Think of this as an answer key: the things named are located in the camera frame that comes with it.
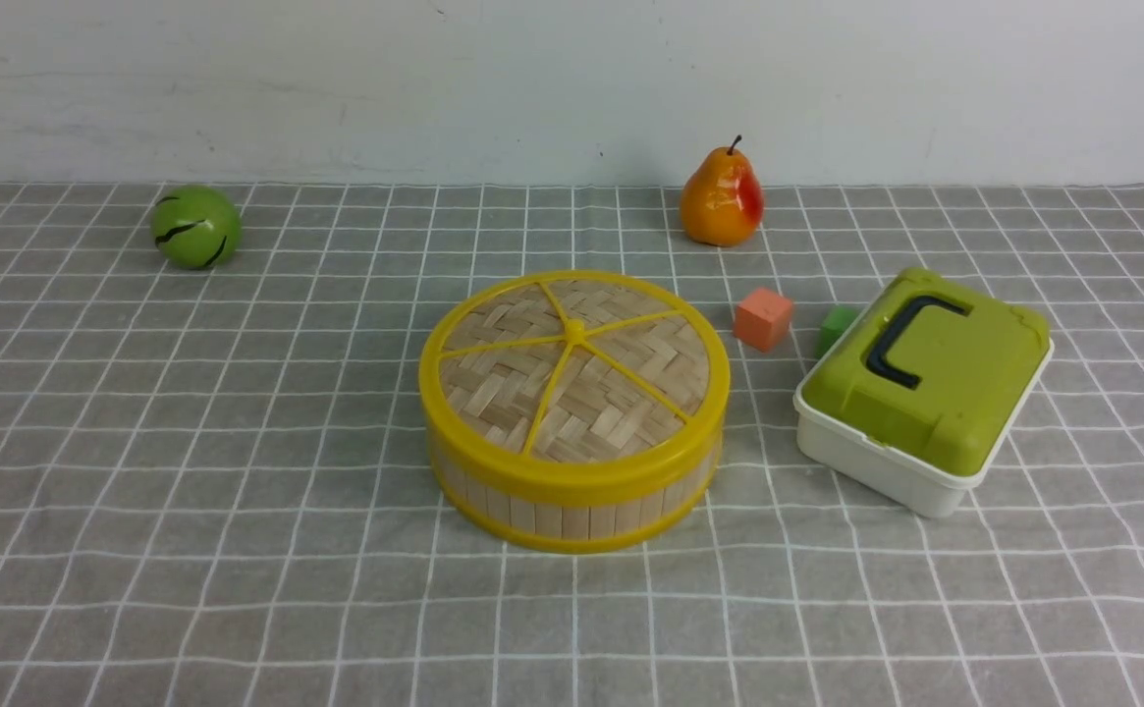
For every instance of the yellow woven steamer lid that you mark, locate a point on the yellow woven steamer lid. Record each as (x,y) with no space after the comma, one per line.
(575,386)

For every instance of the yellow bamboo steamer basket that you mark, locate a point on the yellow bamboo steamer basket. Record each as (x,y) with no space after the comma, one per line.
(575,528)

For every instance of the orange cube block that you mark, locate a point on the orange cube block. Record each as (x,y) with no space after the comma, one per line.
(763,319)

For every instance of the orange red toy pear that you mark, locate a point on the orange red toy pear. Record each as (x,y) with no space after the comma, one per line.
(722,203)

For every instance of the green cube block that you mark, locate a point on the green cube block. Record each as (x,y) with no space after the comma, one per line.
(838,320)

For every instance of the green lidded white box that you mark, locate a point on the green lidded white box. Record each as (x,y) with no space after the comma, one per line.
(917,396)

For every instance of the green striped ball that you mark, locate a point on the green striped ball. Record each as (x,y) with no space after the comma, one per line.
(196,227)

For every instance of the grey checkered tablecloth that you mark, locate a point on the grey checkered tablecloth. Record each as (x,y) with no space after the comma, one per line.
(214,489)

